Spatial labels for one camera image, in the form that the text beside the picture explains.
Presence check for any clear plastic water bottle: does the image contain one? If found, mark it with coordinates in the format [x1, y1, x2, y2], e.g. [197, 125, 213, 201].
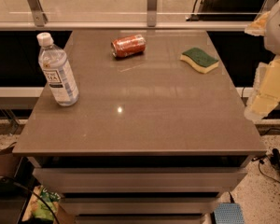
[36, 32, 79, 106]

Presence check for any blue textured pad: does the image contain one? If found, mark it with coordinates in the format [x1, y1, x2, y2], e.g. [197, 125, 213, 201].
[213, 203, 245, 224]

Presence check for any red coke can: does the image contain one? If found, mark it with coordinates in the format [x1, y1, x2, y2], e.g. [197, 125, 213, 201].
[111, 35, 146, 58]

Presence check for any green snack bag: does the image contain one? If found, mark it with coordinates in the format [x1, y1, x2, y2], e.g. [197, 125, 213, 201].
[21, 185, 61, 224]

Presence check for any black cable on left floor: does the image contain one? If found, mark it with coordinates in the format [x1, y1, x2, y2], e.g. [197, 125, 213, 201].
[0, 175, 61, 224]

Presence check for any metal glass railing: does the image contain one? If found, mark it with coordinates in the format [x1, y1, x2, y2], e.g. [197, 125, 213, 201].
[0, 0, 278, 31]

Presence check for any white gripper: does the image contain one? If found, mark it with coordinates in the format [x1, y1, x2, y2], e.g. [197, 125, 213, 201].
[244, 0, 280, 121]

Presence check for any green and yellow sponge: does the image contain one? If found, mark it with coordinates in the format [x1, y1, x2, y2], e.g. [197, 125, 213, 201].
[180, 48, 218, 74]

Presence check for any grey drawer cabinet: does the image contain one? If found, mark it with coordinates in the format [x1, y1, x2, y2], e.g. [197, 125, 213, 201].
[14, 30, 265, 223]

